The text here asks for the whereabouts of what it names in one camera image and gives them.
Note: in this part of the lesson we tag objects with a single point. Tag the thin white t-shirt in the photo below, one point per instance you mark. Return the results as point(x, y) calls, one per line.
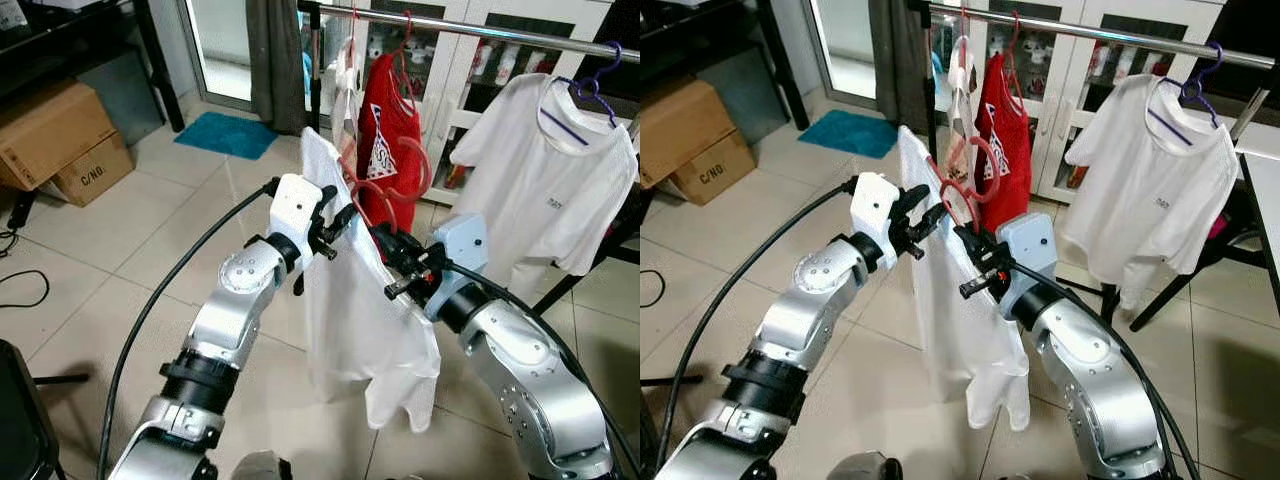
point(955, 330)
point(355, 320)

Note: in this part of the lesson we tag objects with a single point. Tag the red plastic hanger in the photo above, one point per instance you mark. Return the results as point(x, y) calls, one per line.
point(429, 170)
point(996, 165)

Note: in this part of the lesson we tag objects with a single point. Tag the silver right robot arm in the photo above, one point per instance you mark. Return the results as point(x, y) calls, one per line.
point(1100, 390)
point(530, 380)

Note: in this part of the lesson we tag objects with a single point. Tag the thin red hanger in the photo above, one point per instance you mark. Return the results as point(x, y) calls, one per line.
point(964, 24)
point(406, 40)
point(353, 25)
point(1014, 40)

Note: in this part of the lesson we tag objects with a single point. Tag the purple hanger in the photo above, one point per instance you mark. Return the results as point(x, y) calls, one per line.
point(1196, 92)
point(597, 98)

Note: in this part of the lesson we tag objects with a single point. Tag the teal floor mat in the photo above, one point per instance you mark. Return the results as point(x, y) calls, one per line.
point(228, 136)
point(850, 134)

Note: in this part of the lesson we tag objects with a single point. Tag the red t-shirt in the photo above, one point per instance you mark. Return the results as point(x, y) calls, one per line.
point(1010, 120)
point(385, 115)

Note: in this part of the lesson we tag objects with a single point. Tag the white printed shirt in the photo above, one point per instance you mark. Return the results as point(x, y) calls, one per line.
point(962, 80)
point(345, 90)

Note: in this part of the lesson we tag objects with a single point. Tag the white t-shirt small logo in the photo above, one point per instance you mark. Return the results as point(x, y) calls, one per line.
point(545, 190)
point(1150, 190)

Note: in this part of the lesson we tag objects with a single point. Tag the grey curtain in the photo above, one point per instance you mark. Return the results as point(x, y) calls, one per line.
point(897, 60)
point(275, 60)

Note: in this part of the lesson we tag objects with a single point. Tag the white glass-door cabinet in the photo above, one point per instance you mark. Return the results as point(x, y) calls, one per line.
point(455, 75)
point(1070, 60)

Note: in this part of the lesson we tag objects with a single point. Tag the small cardboard box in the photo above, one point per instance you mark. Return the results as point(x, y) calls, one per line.
point(95, 175)
point(715, 172)

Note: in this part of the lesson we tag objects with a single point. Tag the grey robot left foot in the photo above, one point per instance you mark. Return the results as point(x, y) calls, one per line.
point(865, 468)
point(260, 468)

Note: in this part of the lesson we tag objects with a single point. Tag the metal clothes rack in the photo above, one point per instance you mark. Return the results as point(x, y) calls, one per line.
point(1100, 35)
point(480, 33)

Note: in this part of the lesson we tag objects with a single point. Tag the large cardboard box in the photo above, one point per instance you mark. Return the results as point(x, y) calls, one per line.
point(680, 125)
point(50, 130)

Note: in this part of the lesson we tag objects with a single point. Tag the black shelf unit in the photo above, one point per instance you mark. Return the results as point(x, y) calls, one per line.
point(700, 40)
point(60, 40)

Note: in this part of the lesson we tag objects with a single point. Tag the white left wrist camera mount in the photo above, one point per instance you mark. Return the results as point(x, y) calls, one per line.
point(295, 205)
point(872, 205)

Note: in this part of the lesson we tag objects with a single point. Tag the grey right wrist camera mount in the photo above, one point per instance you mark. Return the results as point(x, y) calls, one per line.
point(1030, 250)
point(462, 245)

